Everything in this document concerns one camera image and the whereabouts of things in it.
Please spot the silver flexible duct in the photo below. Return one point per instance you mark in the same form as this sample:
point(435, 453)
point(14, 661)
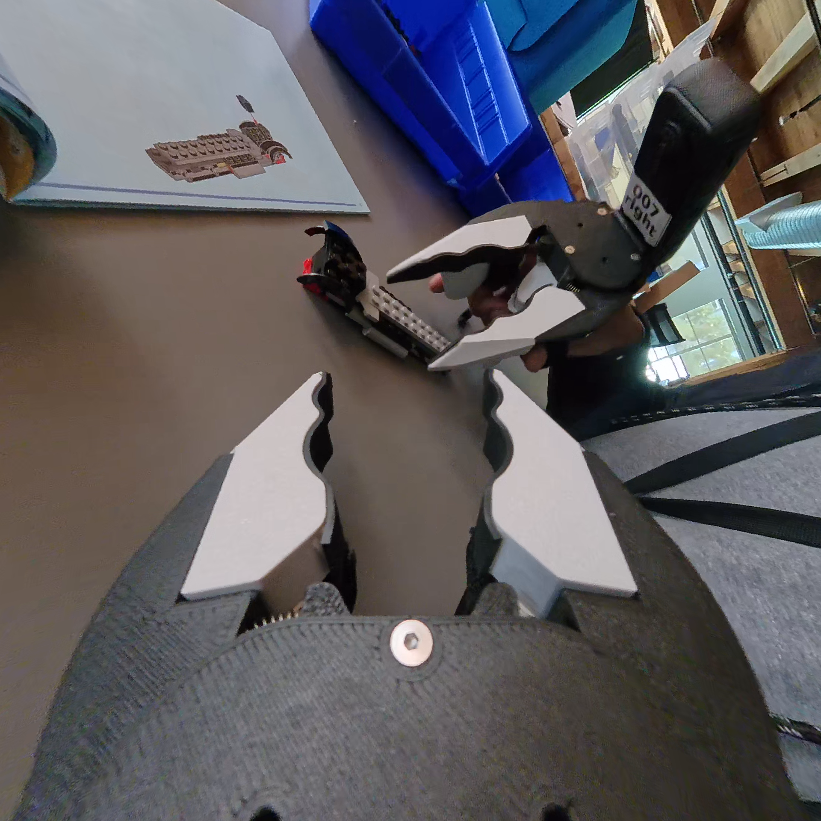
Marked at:
point(782, 224)

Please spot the grey and black brick model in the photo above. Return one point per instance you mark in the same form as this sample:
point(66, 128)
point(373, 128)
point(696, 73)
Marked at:
point(397, 317)

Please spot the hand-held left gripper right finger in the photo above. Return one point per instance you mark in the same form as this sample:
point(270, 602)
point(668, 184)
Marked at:
point(558, 513)

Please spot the light blue instruction booklet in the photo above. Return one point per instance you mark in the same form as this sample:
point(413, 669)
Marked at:
point(128, 83)

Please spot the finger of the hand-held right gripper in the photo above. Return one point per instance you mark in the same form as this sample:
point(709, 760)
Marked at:
point(513, 333)
point(474, 240)

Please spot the person's right hand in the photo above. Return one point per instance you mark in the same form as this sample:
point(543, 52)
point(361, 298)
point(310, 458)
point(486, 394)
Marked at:
point(491, 308)

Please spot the teal storage box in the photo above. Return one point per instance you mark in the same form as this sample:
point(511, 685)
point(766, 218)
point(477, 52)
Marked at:
point(577, 45)

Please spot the person's right forearm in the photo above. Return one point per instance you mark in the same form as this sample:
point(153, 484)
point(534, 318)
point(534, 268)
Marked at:
point(641, 397)

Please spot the window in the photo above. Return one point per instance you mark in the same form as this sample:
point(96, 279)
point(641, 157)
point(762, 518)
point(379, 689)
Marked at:
point(712, 333)

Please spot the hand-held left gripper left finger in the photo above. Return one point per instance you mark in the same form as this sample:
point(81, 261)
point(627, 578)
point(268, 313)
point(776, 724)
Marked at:
point(256, 513)

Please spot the clear plastic storage box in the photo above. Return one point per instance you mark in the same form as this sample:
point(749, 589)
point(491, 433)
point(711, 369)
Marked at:
point(603, 134)

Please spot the blue plastic parts bin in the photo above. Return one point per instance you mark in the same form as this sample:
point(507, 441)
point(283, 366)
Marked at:
point(385, 77)
point(532, 186)

